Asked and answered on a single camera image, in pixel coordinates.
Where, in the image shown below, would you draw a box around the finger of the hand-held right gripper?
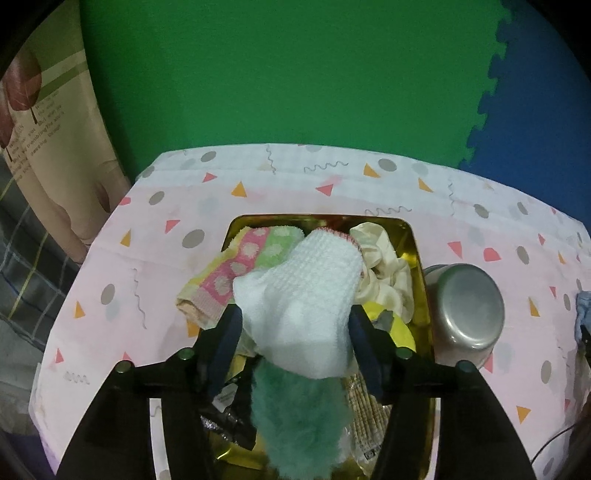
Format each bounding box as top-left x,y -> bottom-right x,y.
578,324 -> 591,370

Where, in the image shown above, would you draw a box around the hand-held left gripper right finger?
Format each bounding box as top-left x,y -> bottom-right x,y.
348,305 -> 539,480

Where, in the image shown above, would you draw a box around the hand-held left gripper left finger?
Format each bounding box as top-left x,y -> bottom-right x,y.
55,305 -> 244,480

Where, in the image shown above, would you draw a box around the light blue fuzzy cloth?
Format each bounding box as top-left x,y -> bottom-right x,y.
574,291 -> 591,344

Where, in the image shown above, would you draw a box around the yellow plush toy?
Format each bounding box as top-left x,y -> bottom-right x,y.
360,302 -> 416,356

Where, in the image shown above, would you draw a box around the clear biscuit packet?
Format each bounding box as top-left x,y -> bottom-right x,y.
344,371 -> 393,462

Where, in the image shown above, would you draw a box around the polka dot striped towel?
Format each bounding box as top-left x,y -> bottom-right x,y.
175,224 -> 305,330

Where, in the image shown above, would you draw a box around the white waffle towel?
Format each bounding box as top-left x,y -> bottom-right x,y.
232,229 -> 365,380

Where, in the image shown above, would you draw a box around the red tin box gold inside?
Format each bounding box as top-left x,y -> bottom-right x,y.
198,213 -> 437,480

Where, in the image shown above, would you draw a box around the teal fluffy scrunchie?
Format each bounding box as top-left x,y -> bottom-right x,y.
249,357 -> 352,480

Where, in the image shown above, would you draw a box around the cream cloth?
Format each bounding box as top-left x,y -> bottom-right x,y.
349,222 -> 415,324

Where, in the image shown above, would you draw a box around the steel bowl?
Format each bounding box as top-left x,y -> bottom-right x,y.
422,263 -> 505,370

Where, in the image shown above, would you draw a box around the pink printed tablecloth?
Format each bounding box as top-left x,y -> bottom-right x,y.
30,143 -> 591,480

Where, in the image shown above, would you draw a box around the blue foam mat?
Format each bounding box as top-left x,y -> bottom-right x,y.
457,0 -> 591,222

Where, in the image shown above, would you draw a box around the grey plaid cloth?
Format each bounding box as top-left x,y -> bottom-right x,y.
0,161 -> 84,324

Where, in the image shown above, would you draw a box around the tree print curtain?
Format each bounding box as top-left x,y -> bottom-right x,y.
0,41 -> 132,264

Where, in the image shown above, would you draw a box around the green foam mat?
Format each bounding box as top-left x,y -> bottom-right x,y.
78,0 -> 513,178

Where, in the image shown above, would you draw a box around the thin dark cable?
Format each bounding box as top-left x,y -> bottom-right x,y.
529,420 -> 583,467

